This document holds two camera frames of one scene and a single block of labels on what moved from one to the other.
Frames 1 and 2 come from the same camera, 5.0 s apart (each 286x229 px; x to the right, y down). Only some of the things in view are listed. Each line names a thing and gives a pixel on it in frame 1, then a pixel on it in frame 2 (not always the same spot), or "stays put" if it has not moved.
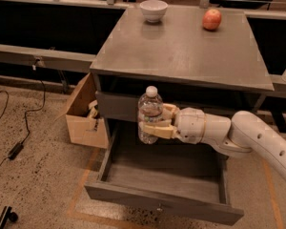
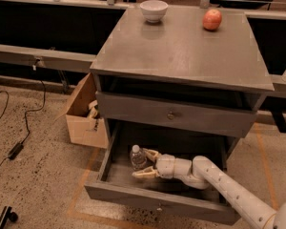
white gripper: x=191 y=123 → x=166 y=166
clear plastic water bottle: x=150 y=110 → x=138 y=157
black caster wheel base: x=5 y=216 stays put
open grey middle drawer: x=170 y=173 stays put
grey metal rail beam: x=31 y=56 stays put
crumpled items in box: x=93 y=109 stays put
